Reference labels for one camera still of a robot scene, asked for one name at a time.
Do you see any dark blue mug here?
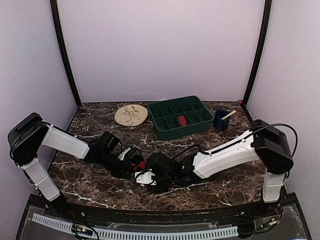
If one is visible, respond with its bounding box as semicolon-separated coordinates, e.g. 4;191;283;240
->
213;109;231;131

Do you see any green compartment tray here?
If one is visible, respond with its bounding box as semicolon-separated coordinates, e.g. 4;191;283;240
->
148;95;214;141

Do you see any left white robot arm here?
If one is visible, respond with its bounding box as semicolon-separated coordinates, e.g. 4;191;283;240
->
7;112;135;218

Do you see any black front rail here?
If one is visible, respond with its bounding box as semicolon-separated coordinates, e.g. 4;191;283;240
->
27;194;298;228

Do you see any maroon purple striped sock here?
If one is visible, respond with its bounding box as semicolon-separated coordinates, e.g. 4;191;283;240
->
177;115;188;127

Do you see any wooden stick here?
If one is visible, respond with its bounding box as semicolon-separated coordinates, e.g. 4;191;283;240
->
221;110;237;120

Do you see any white slotted cable duct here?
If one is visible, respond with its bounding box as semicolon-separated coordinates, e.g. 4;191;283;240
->
31;213;239;240

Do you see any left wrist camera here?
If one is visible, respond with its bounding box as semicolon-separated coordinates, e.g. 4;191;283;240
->
118;147;131;161

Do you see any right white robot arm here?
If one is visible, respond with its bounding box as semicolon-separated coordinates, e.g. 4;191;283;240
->
135;119;296;217

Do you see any left black frame post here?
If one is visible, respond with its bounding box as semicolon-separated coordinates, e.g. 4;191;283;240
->
49;0;82;108

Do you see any black frame post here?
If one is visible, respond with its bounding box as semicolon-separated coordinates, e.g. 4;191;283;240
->
242;0;272;106
49;0;82;108

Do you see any beige floral plate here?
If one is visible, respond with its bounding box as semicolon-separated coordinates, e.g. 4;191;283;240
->
114;104;149;127

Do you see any small circuit board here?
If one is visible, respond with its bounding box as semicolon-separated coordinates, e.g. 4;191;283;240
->
71;224;94;237

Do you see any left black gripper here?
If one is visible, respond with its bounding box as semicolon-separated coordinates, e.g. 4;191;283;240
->
99;150;134;179

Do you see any right black frame post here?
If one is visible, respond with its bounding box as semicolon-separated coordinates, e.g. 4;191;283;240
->
242;0;272;106

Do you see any black orange argyle sock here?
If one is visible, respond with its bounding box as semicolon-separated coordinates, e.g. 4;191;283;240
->
130;155;146;172

